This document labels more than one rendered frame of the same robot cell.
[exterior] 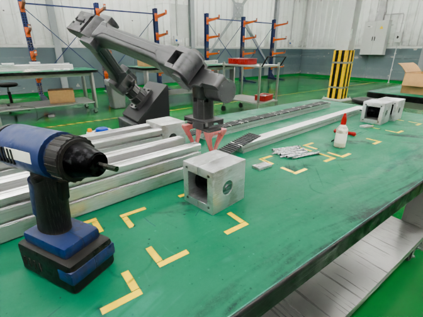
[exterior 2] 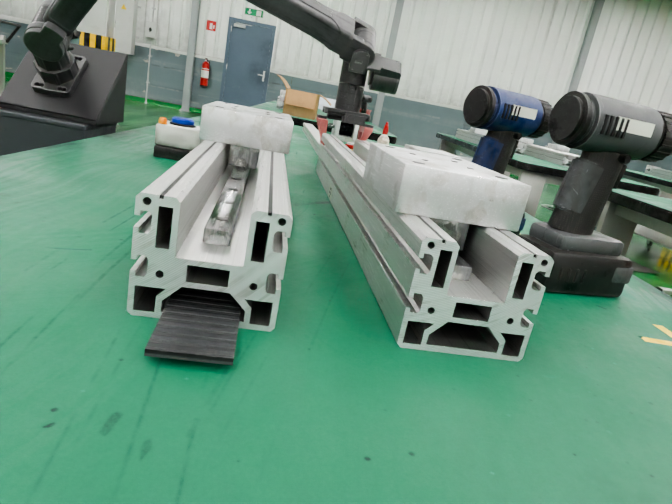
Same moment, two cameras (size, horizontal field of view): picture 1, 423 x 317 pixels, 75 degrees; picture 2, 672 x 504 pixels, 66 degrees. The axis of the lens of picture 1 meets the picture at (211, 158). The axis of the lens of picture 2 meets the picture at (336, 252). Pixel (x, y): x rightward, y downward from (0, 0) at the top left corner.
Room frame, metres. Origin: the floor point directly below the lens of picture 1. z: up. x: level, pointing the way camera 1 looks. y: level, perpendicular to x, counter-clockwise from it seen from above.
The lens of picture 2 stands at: (0.09, 1.02, 0.94)
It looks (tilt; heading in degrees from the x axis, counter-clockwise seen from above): 16 degrees down; 302
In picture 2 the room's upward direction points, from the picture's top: 11 degrees clockwise
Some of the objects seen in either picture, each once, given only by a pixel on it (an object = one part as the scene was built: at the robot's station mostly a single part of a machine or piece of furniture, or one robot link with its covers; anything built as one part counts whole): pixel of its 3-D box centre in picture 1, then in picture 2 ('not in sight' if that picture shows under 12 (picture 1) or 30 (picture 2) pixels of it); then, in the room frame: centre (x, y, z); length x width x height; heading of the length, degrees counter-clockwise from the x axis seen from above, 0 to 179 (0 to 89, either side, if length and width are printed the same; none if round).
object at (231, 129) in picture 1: (278, 116); not in sight; (1.31, -0.32, 0.79); 0.96 x 0.04 x 0.03; 131
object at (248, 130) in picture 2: not in sight; (248, 135); (0.59, 0.49, 0.87); 0.16 x 0.11 x 0.07; 131
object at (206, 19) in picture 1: (248, 50); not in sight; (10.48, -1.33, 1.10); 3.31 x 0.90 x 2.20; 127
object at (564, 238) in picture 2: not in sight; (610, 200); (0.16, 0.33, 0.89); 0.20 x 0.08 x 0.22; 51
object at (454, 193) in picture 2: not in sight; (431, 195); (0.28, 0.55, 0.87); 0.16 x 0.11 x 0.07; 131
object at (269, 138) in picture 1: (315, 123); (315, 138); (1.16, -0.45, 0.79); 0.96 x 0.04 x 0.03; 131
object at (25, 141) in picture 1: (69, 209); (507, 167); (0.32, 0.19, 0.89); 0.20 x 0.08 x 0.22; 63
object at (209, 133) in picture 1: (209, 137); (353, 136); (0.73, 0.01, 0.87); 0.07 x 0.07 x 0.09; 42
